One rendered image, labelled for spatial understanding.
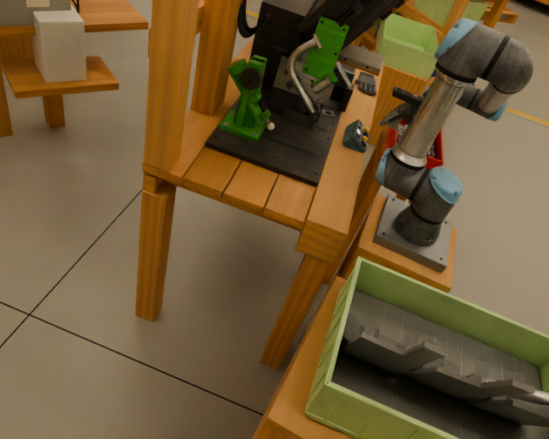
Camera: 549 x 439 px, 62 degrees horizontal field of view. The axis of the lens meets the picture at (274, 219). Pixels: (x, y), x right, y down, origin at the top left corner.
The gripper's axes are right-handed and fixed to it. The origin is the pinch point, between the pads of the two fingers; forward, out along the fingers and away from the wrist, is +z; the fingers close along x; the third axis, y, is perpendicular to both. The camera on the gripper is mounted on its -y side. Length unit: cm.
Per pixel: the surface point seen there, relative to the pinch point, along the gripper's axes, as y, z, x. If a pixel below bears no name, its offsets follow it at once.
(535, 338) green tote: 46, -27, -80
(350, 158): -1.0, 11.4, -19.1
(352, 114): -4.0, 13.7, 14.7
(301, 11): -51, 5, 13
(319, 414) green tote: 10, 12, -117
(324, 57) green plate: -33.5, 4.2, 1.9
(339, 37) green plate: -36.1, -4.2, 4.2
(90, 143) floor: -69, 169, 39
